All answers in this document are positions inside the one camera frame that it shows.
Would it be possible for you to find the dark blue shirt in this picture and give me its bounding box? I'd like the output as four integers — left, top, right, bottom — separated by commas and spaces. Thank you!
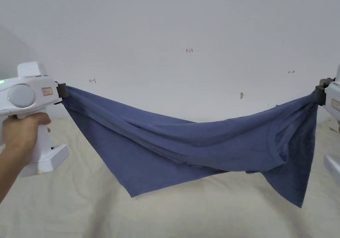
62, 86, 323, 209

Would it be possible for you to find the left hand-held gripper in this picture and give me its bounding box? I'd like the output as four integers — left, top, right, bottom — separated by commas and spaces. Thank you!
0, 61, 70, 178

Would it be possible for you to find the bed with beige sheet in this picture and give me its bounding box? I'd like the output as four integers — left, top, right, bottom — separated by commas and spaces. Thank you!
0, 115, 340, 238

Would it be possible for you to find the person's left hand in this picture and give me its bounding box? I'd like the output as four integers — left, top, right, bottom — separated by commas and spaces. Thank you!
0, 112, 52, 161

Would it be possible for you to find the person's left forearm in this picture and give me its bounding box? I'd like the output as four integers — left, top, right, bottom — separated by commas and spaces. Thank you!
0, 145, 29, 199

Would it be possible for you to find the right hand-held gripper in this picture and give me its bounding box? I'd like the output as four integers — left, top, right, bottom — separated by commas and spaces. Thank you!
314, 64, 340, 175

